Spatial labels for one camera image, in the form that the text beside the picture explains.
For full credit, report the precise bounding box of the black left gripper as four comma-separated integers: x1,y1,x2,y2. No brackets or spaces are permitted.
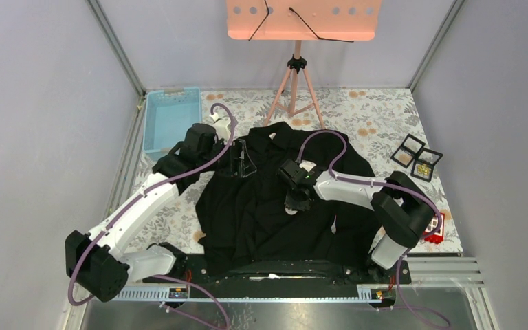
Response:
199,137,256,178

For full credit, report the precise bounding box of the black shirt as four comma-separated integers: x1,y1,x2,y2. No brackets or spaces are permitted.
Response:
196,122,380,276

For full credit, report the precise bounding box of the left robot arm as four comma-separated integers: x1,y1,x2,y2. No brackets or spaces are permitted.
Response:
65,118,237,306

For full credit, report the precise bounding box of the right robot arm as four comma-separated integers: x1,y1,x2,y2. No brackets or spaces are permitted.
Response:
278,160,443,283

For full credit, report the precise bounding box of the black brooch display tray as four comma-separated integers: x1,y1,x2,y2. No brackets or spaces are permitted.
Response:
390,134,443,182

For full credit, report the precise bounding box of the light blue plastic basket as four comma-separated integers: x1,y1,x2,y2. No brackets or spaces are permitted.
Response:
142,87,202,162

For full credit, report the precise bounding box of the floral table mat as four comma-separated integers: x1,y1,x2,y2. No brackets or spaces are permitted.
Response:
127,89,465,256

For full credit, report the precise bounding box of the red white grid box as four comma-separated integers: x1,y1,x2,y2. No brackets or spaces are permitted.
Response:
422,212,446,247

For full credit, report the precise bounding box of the pink music stand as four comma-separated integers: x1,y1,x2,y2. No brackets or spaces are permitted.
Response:
225,0,382,129

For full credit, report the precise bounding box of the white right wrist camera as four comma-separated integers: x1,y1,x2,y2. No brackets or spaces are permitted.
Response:
298,160,316,172

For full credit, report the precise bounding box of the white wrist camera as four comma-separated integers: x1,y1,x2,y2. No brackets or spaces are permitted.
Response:
210,113,231,143
298,160,316,172

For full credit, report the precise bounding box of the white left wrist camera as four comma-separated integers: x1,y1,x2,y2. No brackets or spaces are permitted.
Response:
210,113,231,143

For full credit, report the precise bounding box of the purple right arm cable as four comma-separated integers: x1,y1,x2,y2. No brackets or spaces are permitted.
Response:
296,130,452,330

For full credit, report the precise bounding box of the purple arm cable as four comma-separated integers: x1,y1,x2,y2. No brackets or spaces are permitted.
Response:
67,102,239,307
296,130,452,330

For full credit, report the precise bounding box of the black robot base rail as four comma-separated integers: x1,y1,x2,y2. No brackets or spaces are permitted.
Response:
143,254,412,303

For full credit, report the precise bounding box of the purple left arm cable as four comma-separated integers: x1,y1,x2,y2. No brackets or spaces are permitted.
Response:
67,102,239,307

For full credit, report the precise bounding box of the aluminium frame rail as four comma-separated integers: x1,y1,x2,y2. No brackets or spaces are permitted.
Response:
86,0,149,96

